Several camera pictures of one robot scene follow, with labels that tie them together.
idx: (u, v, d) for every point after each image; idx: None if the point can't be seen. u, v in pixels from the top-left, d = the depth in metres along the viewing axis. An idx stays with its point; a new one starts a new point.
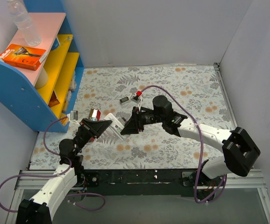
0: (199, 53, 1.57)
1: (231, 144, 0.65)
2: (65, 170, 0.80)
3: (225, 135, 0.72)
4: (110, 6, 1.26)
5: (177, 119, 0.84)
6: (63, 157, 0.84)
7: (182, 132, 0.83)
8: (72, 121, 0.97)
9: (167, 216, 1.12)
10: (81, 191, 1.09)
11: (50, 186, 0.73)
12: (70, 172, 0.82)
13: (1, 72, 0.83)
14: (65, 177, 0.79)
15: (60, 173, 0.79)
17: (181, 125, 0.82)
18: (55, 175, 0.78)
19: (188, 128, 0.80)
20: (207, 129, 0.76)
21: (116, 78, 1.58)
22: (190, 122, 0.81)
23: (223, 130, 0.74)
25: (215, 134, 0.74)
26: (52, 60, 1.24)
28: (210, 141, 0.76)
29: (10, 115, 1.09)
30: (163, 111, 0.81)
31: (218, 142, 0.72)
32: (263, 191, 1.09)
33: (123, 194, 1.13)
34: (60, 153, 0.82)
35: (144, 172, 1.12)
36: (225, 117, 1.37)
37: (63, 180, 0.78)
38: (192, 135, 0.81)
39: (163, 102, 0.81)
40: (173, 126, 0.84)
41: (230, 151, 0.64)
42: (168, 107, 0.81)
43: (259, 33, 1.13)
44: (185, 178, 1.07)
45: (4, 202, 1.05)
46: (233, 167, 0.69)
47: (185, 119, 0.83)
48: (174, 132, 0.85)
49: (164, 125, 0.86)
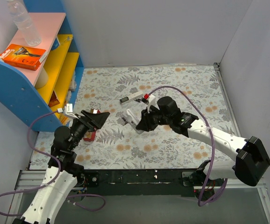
0: (199, 53, 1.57)
1: (245, 153, 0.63)
2: (54, 177, 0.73)
3: (239, 144, 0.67)
4: (110, 6, 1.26)
5: (186, 119, 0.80)
6: (57, 144, 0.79)
7: (192, 134, 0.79)
8: (69, 115, 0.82)
9: (167, 216, 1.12)
10: (81, 191, 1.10)
11: (40, 200, 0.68)
12: (60, 177, 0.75)
13: (1, 72, 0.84)
14: (55, 184, 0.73)
15: (48, 182, 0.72)
17: (191, 126, 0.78)
18: (43, 185, 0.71)
19: (198, 130, 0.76)
20: (220, 135, 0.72)
21: (116, 78, 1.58)
22: (202, 125, 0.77)
23: (237, 137, 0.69)
25: (228, 141, 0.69)
26: (52, 60, 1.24)
28: (223, 148, 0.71)
29: (10, 114, 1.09)
30: (167, 110, 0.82)
31: (231, 150, 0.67)
32: (263, 191, 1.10)
33: (123, 194, 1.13)
34: (55, 140, 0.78)
35: (144, 172, 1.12)
36: (225, 117, 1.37)
37: (54, 188, 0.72)
38: (203, 139, 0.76)
39: (167, 101, 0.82)
40: (182, 125, 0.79)
41: (244, 161, 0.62)
42: (173, 105, 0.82)
43: (259, 33, 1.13)
44: (185, 178, 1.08)
45: (3, 202, 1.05)
46: (241, 175, 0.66)
47: (196, 120, 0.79)
48: (183, 132, 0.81)
49: (172, 125, 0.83)
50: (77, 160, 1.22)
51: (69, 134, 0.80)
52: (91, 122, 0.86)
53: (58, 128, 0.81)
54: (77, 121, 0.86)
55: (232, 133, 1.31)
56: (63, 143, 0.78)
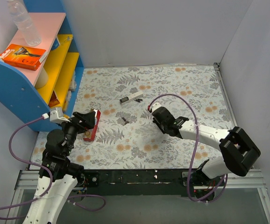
0: (199, 53, 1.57)
1: (228, 143, 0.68)
2: (46, 187, 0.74)
3: (222, 134, 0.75)
4: (110, 6, 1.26)
5: (178, 122, 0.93)
6: (50, 149, 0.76)
7: (184, 133, 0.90)
8: (60, 119, 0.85)
9: (167, 216, 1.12)
10: (81, 191, 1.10)
11: (35, 212, 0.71)
12: (52, 187, 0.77)
13: (1, 72, 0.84)
14: (49, 194, 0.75)
15: (40, 195, 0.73)
17: (182, 126, 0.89)
18: (36, 197, 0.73)
19: (188, 129, 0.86)
20: (206, 129, 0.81)
21: (116, 78, 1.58)
22: (191, 124, 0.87)
23: (220, 130, 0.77)
25: (213, 133, 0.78)
26: (52, 60, 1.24)
28: (209, 141, 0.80)
29: (10, 114, 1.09)
30: (160, 116, 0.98)
31: (216, 141, 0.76)
32: (263, 191, 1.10)
33: (123, 194, 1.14)
34: (47, 143, 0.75)
35: (144, 172, 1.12)
36: (225, 117, 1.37)
37: (48, 199, 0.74)
38: (193, 136, 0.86)
39: (159, 108, 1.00)
40: (174, 127, 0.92)
41: (227, 148, 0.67)
42: (164, 112, 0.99)
43: (259, 33, 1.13)
44: (185, 178, 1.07)
45: (4, 202, 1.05)
46: (231, 166, 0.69)
47: (186, 121, 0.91)
48: (177, 133, 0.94)
49: (167, 129, 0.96)
50: (77, 160, 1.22)
51: (62, 138, 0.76)
52: (84, 123, 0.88)
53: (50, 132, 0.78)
54: (68, 124, 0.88)
55: None
56: (56, 147, 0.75)
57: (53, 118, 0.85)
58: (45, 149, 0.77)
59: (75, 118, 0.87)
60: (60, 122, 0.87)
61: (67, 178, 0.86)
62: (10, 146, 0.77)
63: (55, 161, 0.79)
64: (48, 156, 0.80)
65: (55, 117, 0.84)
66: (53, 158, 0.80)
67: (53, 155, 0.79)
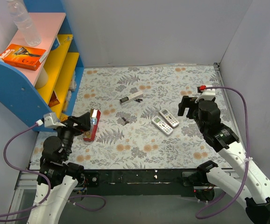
0: (200, 53, 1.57)
1: None
2: (45, 195, 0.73)
3: None
4: (110, 6, 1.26)
5: (224, 133, 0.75)
6: (47, 157, 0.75)
7: (223, 155, 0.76)
8: (55, 125, 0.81)
9: (167, 216, 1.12)
10: (81, 191, 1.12)
11: (35, 219, 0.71)
12: (51, 193, 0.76)
13: (2, 72, 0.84)
14: (48, 201, 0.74)
15: (39, 202, 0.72)
17: (229, 147, 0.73)
18: (34, 205, 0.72)
19: (234, 157, 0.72)
20: (255, 172, 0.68)
21: (116, 78, 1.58)
22: (240, 152, 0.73)
23: None
25: (261, 184, 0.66)
26: (52, 60, 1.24)
28: (251, 187, 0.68)
29: (10, 114, 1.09)
30: (208, 117, 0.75)
31: (260, 195, 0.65)
32: None
33: (123, 194, 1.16)
34: (45, 151, 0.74)
35: (144, 172, 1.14)
36: (225, 117, 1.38)
37: (47, 205, 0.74)
38: (234, 165, 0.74)
39: (210, 107, 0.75)
40: (216, 138, 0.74)
41: (268, 211, 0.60)
42: (215, 114, 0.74)
43: (260, 33, 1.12)
44: (185, 178, 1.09)
45: (4, 202, 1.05)
46: (253, 213, 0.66)
47: (236, 142, 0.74)
48: (215, 145, 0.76)
49: (206, 134, 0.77)
50: (77, 160, 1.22)
51: (59, 144, 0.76)
52: (80, 125, 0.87)
53: (46, 139, 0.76)
54: (64, 128, 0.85)
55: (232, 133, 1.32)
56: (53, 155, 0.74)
57: (48, 124, 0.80)
58: (42, 155, 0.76)
59: (70, 122, 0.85)
60: (56, 126, 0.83)
61: (67, 179, 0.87)
62: (4, 154, 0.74)
63: (53, 167, 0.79)
64: (46, 162, 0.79)
65: (51, 123, 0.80)
66: (50, 165, 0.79)
67: (51, 161, 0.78)
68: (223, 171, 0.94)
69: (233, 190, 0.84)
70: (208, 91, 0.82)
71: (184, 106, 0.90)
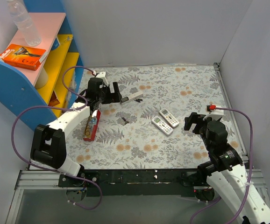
0: (200, 53, 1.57)
1: None
2: (81, 107, 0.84)
3: (267, 218, 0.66)
4: (110, 6, 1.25)
5: (228, 154, 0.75)
6: (91, 85, 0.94)
7: (225, 172, 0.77)
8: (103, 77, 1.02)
9: (166, 215, 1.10)
10: (81, 191, 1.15)
11: (67, 116, 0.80)
12: (85, 109, 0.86)
13: (2, 72, 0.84)
14: (80, 113, 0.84)
15: (75, 108, 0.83)
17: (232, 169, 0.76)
18: (71, 108, 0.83)
19: (236, 178, 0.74)
20: (253, 196, 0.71)
21: (116, 78, 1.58)
22: (242, 175, 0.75)
23: (267, 209, 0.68)
25: (259, 208, 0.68)
26: (53, 60, 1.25)
28: (248, 209, 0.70)
29: (10, 115, 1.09)
30: (215, 137, 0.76)
31: (256, 219, 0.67)
32: (263, 191, 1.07)
33: (123, 194, 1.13)
34: (92, 79, 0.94)
35: (144, 172, 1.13)
36: (225, 117, 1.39)
37: (78, 115, 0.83)
38: (234, 185, 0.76)
39: (219, 129, 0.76)
40: (221, 158, 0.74)
41: None
42: (223, 136, 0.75)
43: (260, 33, 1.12)
44: (185, 178, 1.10)
45: (3, 202, 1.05)
46: None
47: (240, 166, 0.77)
48: (218, 166, 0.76)
49: (212, 153, 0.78)
50: (77, 160, 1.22)
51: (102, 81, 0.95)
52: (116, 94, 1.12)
53: (92, 77, 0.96)
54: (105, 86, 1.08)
55: (232, 133, 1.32)
56: (96, 84, 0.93)
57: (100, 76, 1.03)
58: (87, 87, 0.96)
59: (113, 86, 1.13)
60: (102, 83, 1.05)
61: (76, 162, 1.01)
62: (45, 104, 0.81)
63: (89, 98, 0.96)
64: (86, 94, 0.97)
65: (102, 76, 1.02)
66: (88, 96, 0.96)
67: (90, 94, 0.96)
68: (225, 178, 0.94)
69: (230, 201, 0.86)
70: (217, 110, 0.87)
71: (192, 122, 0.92)
